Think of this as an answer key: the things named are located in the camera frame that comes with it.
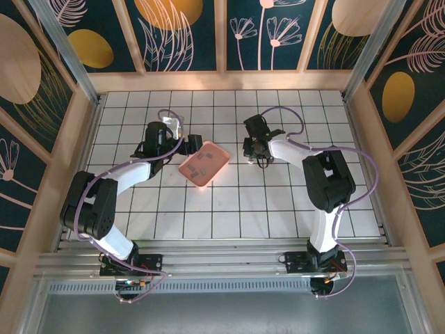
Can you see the aluminium corner post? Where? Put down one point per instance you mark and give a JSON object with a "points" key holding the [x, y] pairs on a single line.
{"points": [[369, 55], [71, 59]]}

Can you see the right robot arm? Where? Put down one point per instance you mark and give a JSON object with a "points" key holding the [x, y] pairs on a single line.
{"points": [[327, 181]]}

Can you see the right arm base wiring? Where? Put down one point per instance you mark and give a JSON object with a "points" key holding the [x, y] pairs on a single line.
{"points": [[321, 286]]}

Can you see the left arm base wiring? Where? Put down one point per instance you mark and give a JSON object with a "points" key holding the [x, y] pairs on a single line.
{"points": [[130, 282]]}

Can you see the perforated metal strip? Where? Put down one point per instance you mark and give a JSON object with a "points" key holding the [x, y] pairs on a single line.
{"points": [[222, 286]]}

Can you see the pink plastic tray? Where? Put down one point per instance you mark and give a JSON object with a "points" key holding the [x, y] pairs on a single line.
{"points": [[217, 163]]}

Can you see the aluminium frame rail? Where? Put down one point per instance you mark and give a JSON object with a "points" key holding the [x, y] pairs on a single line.
{"points": [[222, 257]]}

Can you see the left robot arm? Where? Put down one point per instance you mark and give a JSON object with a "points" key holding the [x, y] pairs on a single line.
{"points": [[132, 174]]}

